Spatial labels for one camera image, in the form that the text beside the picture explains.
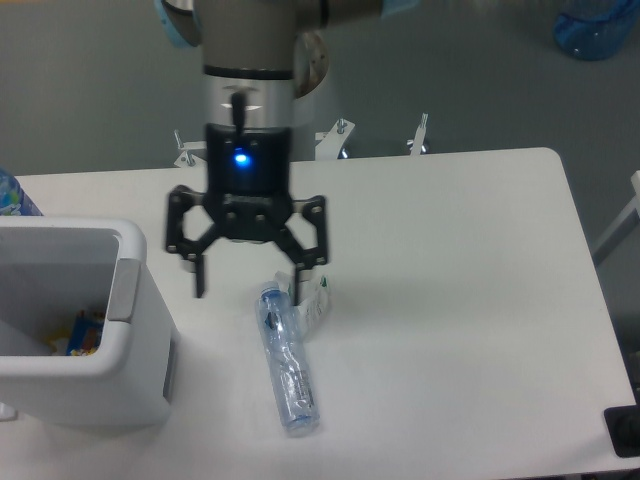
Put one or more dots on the white frame at right edge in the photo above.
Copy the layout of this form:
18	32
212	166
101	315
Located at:
620	227

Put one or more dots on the white push-lid trash can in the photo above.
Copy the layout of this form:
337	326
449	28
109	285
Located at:
53	267

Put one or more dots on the white base bracket with bolts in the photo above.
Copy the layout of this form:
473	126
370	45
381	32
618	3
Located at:
329	145

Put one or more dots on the crumpled white wrapper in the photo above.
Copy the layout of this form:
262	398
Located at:
305	319

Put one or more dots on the black clamp at table edge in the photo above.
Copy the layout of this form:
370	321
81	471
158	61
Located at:
623	427

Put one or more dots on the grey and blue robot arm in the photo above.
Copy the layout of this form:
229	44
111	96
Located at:
248	63

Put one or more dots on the crushed clear plastic bottle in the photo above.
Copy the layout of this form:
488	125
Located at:
287	361

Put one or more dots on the blue water jug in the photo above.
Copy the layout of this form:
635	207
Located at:
594	30

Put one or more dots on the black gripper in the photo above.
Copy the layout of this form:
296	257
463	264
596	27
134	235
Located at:
248	199

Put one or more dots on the colourful trash inside can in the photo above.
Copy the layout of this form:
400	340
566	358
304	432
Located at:
82	338

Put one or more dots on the blue labelled bottle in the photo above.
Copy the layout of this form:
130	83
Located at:
14	200

